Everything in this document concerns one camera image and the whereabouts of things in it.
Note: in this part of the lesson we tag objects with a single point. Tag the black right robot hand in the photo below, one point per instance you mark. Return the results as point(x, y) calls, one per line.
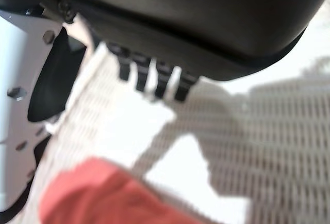
point(180, 15)

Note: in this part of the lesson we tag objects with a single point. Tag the red cloth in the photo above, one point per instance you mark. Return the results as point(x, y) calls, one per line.
point(103, 195)

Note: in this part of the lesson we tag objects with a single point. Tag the white wicker basket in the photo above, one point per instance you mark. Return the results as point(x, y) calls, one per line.
point(270, 131)

